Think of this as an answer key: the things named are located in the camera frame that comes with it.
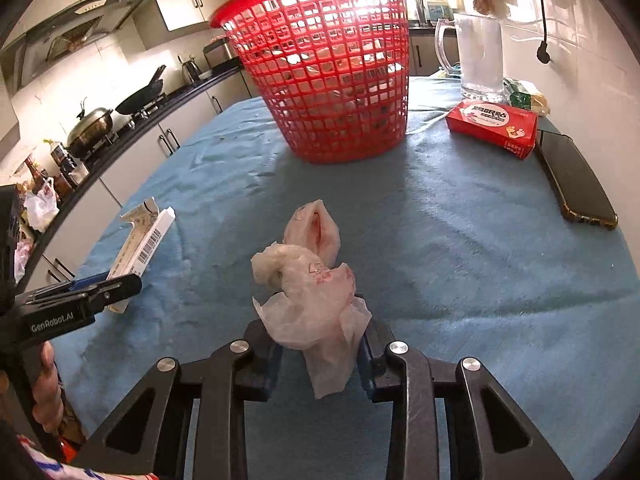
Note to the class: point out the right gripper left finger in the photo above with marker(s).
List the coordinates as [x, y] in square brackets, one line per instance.
[187, 420]

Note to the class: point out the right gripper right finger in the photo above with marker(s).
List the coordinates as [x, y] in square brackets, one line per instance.
[489, 436]

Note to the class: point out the white barcode carton box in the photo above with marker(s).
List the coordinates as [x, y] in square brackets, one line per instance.
[148, 226]

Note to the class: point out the pink white plastic wrapper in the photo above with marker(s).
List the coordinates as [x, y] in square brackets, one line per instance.
[314, 308]

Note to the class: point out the person's left hand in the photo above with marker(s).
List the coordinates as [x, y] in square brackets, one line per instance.
[48, 409]

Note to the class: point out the white plastic bag on counter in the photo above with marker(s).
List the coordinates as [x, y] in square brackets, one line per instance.
[41, 207]

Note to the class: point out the soy sauce bottle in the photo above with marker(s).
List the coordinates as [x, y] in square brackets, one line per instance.
[73, 171]

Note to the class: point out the steel pot with lid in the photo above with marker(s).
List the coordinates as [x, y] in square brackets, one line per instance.
[91, 127]

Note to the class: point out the black wok pan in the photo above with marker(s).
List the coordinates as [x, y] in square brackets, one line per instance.
[144, 96]

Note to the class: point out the black smartphone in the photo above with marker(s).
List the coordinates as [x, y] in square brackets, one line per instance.
[576, 187]

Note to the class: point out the range hood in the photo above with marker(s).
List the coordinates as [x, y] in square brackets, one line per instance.
[59, 36]

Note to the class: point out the electric kettle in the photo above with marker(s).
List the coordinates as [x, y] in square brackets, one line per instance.
[190, 70]

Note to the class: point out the red tissue packet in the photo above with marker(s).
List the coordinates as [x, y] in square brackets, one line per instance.
[501, 125]

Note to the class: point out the silver rice cooker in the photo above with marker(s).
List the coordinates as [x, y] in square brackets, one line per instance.
[220, 54]

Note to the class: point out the green snack packet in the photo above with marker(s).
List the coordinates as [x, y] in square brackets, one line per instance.
[525, 95]

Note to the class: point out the clear glass mug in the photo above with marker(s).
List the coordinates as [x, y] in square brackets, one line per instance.
[480, 55]

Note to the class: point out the red plastic mesh basket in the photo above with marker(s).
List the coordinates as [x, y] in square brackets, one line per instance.
[333, 73]

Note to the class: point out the black hanging cable plug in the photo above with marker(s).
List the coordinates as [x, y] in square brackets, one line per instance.
[542, 52]

